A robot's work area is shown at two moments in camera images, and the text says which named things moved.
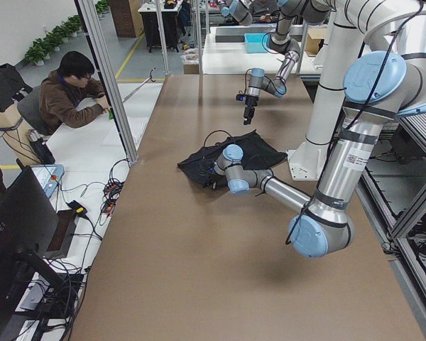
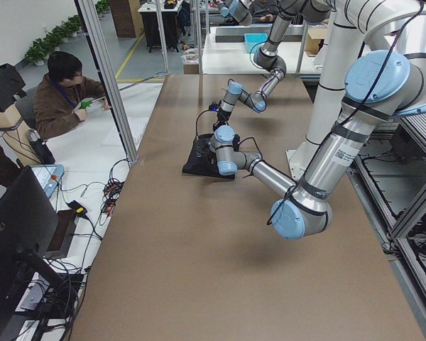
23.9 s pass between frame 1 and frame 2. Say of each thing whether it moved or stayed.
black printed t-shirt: moved
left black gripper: moved
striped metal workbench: stayed
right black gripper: moved
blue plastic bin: stayed
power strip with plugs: stayed
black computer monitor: stayed
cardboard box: stayed
